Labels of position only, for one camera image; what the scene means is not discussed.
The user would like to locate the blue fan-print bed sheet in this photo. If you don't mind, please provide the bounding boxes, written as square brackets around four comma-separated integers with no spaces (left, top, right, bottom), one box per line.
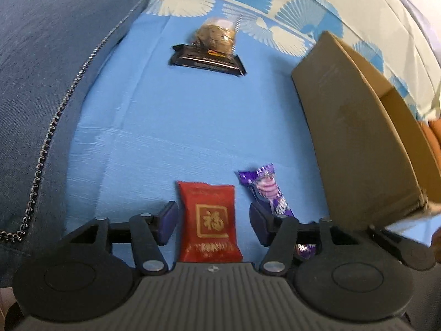
[64,0,441,266]

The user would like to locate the brown cardboard box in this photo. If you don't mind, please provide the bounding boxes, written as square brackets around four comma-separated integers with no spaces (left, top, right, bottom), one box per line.
[291,31,441,232]

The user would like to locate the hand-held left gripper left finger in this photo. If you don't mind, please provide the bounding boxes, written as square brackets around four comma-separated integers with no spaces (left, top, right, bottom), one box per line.
[64,201,180,276]

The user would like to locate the purple candy packet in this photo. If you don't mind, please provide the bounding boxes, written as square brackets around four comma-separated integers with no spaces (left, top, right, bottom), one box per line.
[238,164,316,260]

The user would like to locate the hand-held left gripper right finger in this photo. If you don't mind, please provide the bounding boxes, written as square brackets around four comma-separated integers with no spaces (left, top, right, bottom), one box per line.
[249,202,371,276]

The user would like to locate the small red candy packet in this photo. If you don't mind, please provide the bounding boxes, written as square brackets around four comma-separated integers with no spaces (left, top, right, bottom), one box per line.
[176,180,244,263]

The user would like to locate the clear bag of cookies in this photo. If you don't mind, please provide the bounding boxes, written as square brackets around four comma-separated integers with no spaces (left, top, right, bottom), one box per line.
[190,17,239,58]

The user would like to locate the black snack bar packet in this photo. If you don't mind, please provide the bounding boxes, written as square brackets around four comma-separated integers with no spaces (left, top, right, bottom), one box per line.
[168,43,247,77]

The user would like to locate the blue denim cushion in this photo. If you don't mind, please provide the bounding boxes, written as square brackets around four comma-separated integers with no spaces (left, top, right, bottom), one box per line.
[0,0,160,281]

